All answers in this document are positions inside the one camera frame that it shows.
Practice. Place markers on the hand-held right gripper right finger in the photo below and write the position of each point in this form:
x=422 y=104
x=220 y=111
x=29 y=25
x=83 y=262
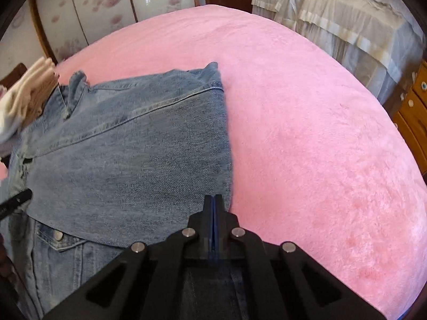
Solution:
x=217 y=213

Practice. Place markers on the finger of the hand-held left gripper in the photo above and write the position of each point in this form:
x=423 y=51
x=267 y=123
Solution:
x=17 y=200

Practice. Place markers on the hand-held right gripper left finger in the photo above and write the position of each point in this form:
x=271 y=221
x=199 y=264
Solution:
x=208 y=213

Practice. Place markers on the grey denim jeans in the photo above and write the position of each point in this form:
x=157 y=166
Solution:
x=133 y=146

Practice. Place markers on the pile of white beige clothes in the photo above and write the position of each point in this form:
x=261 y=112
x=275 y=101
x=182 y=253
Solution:
x=23 y=96

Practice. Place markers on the pink fleece blanket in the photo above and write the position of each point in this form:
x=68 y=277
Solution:
x=300 y=140

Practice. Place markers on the wooden headboard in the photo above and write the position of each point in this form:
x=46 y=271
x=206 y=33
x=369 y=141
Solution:
x=13 y=75

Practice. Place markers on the floral sliding door wardrobe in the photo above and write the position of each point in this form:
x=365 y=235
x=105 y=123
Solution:
x=100 y=3

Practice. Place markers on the wooden dresser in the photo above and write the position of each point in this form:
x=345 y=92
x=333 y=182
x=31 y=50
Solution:
x=413 y=116

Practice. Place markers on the white lace curtain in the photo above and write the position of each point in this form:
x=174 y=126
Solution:
x=340 y=20

